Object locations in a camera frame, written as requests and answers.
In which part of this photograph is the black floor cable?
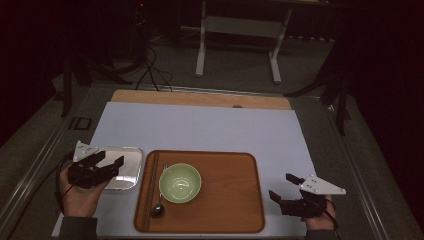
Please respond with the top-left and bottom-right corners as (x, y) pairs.
(146, 59), (174, 93)
(134, 46), (158, 92)

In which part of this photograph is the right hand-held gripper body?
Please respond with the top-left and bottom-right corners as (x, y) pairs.
(279, 174), (347, 219)

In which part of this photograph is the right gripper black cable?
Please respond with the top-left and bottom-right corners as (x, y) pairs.
(321, 197), (340, 232)

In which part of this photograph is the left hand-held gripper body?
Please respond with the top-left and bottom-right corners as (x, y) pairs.
(67, 140), (120, 190)

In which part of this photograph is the white metal stand frame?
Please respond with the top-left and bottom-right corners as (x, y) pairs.
(195, 0), (294, 85)

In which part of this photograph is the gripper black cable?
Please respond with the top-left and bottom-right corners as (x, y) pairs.
(321, 197), (340, 232)
(54, 150), (76, 215)

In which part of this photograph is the person's right hand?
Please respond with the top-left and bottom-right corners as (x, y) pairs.
(300, 199), (338, 232)

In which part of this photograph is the black stand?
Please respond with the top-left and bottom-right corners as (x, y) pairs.
(59, 54), (95, 118)
(284, 43), (353, 136)

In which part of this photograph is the black floor bracket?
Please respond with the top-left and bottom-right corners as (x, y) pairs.
(68, 116), (93, 132)

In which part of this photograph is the person's left hand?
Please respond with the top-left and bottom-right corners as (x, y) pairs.
(59, 166), (108, 218)

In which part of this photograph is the black equipment rack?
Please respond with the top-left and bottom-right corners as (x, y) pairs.
(130, 0), (152, 66)

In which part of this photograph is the green ceramic bowl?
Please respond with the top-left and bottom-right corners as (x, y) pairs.
(158, 162), (203, 205)

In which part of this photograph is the metal floor rail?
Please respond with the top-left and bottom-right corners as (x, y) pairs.
(0, 84), (93, 234)
(316, 95), (392, 240)
(89, 82), (323, 100)

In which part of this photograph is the white table mat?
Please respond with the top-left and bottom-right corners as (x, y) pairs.
(51, 101), (318, 238)

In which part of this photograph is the small metal tray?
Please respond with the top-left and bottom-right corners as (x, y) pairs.
(94, 146), (145, 191)

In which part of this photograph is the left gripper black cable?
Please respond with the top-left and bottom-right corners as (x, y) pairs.
(54, 150), (76, 215)

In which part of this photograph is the brown wooden tray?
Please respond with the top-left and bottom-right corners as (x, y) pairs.
(133, 149), (266, 234)

